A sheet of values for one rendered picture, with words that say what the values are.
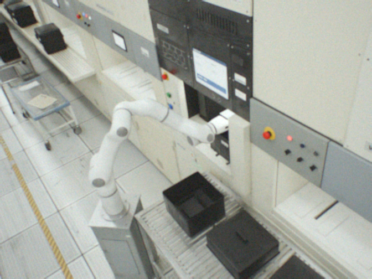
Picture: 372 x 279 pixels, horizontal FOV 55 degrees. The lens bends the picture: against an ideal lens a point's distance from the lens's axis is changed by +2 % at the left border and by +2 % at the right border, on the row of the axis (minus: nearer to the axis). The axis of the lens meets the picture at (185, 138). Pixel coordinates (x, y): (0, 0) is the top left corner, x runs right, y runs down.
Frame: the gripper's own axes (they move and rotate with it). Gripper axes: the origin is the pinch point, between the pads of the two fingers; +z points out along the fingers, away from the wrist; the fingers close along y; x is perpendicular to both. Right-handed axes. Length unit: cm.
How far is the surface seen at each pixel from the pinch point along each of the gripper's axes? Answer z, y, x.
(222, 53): -10.0, 6.3, 48.0
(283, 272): -39, 78, -23
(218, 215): -32, 22, -44
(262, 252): -33, 59, -39
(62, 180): -92, -168, -126
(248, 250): -38, 54, -38
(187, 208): -42, 4, -48
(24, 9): -22, -409, -24
